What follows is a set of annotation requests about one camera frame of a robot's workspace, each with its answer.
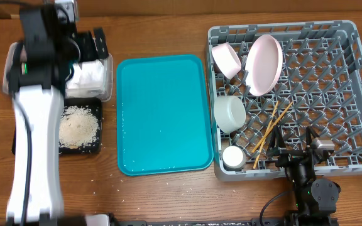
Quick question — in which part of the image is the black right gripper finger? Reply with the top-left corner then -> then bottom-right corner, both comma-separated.
305,126 -> 319,148
268,126 -> 285,151

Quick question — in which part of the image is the wooden chopstick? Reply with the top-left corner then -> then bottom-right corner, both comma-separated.
253,102 -> 278,169
251,102 -> 293,153

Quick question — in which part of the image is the white napkin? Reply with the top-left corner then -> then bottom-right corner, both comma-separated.
66,60 -> 105,89

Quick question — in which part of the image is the white paper cup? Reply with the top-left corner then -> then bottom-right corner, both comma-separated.
222,146 -> 246,171

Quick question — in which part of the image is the grey white bowl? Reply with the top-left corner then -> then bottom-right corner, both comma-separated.
214,95 -> 246,134

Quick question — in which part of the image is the white round plate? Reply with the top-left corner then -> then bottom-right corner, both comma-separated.
245,35 -> 283,96

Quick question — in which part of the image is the pink bowl with rice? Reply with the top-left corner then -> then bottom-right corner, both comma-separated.
211,43 -> 241,80

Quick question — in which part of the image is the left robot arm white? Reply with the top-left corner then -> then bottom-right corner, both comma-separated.
4,1 -> 117,225

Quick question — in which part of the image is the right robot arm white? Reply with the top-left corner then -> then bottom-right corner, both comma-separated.
258,126 -> 341,226

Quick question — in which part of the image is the black waste tray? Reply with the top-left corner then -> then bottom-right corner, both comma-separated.
11,97 -> 103,155

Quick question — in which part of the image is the grey plastic dishwasher rack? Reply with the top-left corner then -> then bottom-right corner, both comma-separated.
206,20 -> 362,181

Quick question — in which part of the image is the clear plastic bin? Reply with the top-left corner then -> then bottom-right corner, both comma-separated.
2,36 -> 114,103

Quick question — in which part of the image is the pile of rice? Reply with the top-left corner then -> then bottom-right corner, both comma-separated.
59,106 -> 99,149

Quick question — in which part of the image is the teal plastic tray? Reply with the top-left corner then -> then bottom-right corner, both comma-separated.
116,55 -> 214,176

